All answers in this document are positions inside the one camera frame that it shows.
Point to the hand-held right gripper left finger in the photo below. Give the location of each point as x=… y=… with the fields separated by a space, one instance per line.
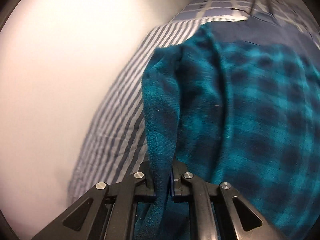
x=148 y=180

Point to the blue white striped bed sheet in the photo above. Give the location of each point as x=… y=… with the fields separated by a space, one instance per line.
x=120 y=105

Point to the blue checked bed sheet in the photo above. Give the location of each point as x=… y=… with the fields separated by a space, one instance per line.
x=217 y=5

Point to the teal plaid fleece garment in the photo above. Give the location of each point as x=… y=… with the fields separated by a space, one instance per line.
x=225 y=105

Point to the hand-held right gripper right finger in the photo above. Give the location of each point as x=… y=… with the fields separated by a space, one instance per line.
x=178 y=180

